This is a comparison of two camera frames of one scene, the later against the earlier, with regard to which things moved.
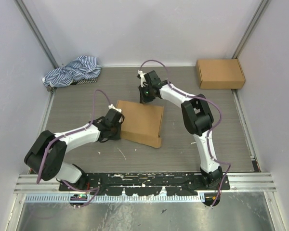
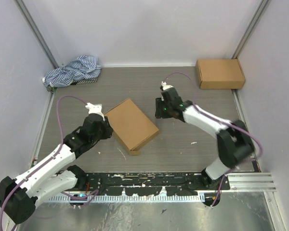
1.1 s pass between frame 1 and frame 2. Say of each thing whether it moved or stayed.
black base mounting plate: stayed
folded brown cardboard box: stayed
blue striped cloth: stayed
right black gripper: moved
